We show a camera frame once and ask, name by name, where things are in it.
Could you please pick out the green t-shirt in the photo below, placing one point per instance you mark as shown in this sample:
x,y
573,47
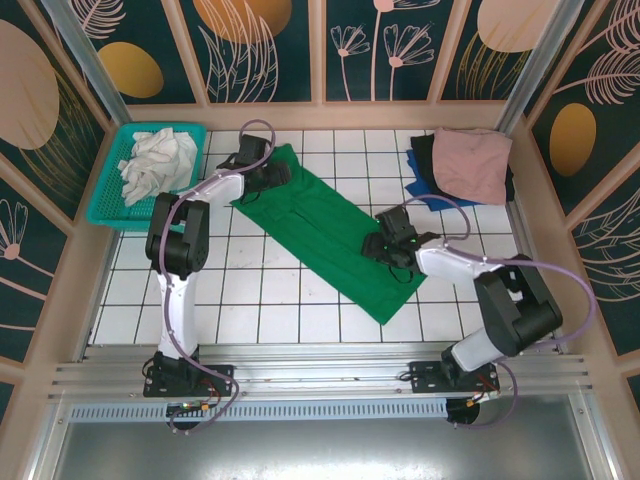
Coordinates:
x,y
320,235

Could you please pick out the teal plastic basket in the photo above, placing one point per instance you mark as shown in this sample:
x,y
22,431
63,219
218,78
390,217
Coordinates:
x,y
105,210

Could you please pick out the folded blue t-shirt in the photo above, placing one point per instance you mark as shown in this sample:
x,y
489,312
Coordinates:
x,y
425,192

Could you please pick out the folded black t-shirt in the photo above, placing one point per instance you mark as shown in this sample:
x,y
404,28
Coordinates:
x,y
422,155

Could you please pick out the crumpled white t-shirt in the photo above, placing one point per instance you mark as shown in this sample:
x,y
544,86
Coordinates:
x,y
155,165

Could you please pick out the folded pink t-shirt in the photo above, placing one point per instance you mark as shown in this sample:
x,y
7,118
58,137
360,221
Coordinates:
x,y
470,165

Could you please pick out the grey metal sheet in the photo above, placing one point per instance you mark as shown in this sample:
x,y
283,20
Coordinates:
x,y
320,450

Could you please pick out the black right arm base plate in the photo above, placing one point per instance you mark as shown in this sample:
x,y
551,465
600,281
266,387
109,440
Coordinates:
x,y
425,377

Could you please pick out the aluminium mounting rail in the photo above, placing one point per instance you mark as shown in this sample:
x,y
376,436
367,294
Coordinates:
x,y
320,365

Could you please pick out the aluminium frame post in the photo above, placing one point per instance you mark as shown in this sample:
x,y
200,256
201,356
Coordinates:
x,y
100,75
530,65

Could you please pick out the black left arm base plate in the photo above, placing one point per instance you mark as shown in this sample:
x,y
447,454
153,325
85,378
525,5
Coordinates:
x,y
220,375

